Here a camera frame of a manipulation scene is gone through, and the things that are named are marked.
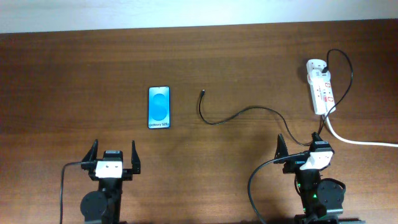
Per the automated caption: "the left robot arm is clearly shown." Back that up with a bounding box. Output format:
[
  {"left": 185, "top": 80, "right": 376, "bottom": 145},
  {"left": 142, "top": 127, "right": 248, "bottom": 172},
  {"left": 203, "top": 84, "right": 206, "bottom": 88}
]
[{"left": 80, "top": 140, "right": 141, "bottom": 224}]

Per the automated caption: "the white power strip cord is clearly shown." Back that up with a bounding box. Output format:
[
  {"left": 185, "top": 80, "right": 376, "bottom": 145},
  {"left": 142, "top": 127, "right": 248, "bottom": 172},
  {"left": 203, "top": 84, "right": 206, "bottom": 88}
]
[{"left": 323, "top": 113, "right": 398, "bottom": 148}]

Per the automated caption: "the white USB charger plug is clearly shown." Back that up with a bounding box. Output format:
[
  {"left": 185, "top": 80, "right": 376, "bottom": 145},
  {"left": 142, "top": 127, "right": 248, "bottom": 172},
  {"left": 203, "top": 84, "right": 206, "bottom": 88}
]
[{"left": 306, "top": 59, "right": 331, "bottom": 85}]

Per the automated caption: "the white power strip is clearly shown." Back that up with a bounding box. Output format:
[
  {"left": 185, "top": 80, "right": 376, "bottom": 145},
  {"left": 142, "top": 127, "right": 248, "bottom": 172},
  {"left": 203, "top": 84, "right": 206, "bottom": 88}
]
[{"left": 309, "top": 81, "right": 336, "bottom": 115}]

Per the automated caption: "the blue Galaxy smartphone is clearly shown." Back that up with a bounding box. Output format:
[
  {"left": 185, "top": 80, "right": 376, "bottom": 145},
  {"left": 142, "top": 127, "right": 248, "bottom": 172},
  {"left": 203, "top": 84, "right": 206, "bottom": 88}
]
[{"left": 148, "top": 86, "right": 171, "bottom": 129}]

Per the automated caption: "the black USB charging cable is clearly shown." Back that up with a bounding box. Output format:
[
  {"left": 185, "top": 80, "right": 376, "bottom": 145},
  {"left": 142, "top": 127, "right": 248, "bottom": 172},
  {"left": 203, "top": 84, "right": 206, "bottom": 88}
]
[{"left": 198, "top": 49, "right": 354, "bottom": 147}]

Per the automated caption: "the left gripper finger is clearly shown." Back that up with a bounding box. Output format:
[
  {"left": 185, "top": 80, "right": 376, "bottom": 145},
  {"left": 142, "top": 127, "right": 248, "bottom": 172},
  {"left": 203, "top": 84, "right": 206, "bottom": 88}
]
[
  {"left": 131, "top": 141, "right": 141, "bottom": 170},
  {"left": 81, "top": 139, "right": 98, "bottom": 162}
]

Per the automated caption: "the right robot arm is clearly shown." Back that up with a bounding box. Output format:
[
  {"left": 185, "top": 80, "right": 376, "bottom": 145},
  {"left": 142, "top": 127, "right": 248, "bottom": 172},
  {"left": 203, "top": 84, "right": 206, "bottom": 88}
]
[{"left": 274, "top": 133, "right": 346, "bottom": 223}]

